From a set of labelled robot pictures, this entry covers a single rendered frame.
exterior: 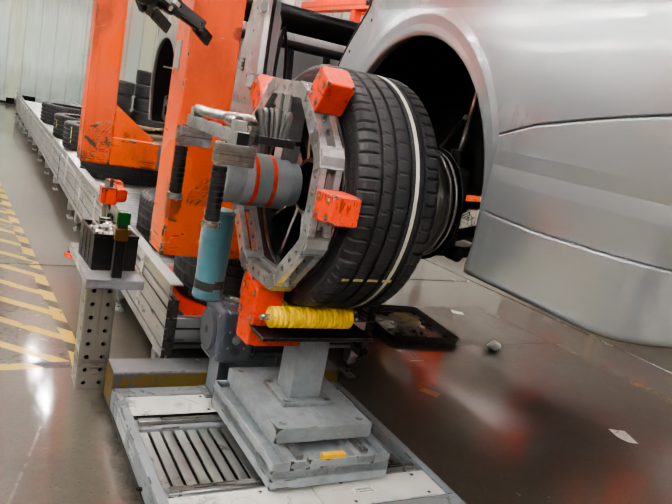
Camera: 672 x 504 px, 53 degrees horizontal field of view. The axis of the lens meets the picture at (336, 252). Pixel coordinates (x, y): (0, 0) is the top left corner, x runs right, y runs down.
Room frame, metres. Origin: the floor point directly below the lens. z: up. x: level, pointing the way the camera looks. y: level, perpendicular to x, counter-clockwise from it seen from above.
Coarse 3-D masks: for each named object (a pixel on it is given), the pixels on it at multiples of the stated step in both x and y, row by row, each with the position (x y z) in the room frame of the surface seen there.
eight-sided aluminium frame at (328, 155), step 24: (264, 96) 1.93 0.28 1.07; (312, 120) 1.64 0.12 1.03; (312, 144) 1.62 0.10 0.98; (336, 144) 1.61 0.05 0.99; (336, 168) 1.58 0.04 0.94; (312, 192) 1.59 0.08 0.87; (240, 216) 1.96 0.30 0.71; (240, 240) 1.93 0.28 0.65; (312, 240) 1.57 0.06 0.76; (264, 264) 1.86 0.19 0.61; (288, 264) 1.63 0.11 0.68; (312, 264) 1.64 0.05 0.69; (288, 288) 1.71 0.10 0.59
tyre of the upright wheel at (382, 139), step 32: (320, 64) 1.87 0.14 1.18; (352, 96) 1.67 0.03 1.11; (384, 96) 1.73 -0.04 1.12; (416, 96) 1.81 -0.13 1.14; (352, 128) 1.64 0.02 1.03; (384, 128) 1.65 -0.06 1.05; (416, 128) 1.70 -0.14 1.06; (352, 160) 1.61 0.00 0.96; (384, 160) 1.61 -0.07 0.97; (352, 192) 1.59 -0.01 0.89; (384, 192) 1.59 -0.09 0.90; (384, 224) 1.60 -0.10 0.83; (416, 224) 1.65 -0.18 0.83; (352, 256) 1.58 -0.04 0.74; (384, 256) 1.63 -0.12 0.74; (416, 256) 1.67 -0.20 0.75; (320, 288) 1.65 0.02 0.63; (352, 288) 1.66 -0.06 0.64; (384, 288) 1.70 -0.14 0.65
